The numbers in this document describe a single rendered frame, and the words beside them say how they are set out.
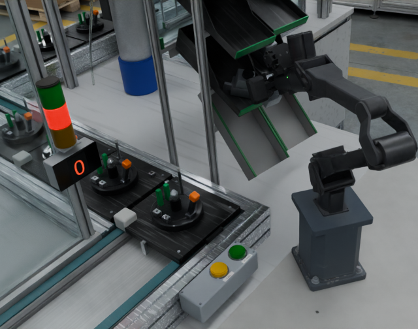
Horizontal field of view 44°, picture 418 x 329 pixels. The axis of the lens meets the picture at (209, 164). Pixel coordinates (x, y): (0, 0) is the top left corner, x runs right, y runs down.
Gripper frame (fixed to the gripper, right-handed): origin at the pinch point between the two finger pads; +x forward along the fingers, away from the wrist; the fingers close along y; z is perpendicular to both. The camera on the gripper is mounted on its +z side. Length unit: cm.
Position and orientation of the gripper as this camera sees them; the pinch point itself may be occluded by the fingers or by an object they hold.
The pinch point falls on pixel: (270, 80)
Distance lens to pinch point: 132.8
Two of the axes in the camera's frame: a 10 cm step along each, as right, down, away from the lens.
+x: -4.4, -1.1, 8.9
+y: -8.5, 3.7, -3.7
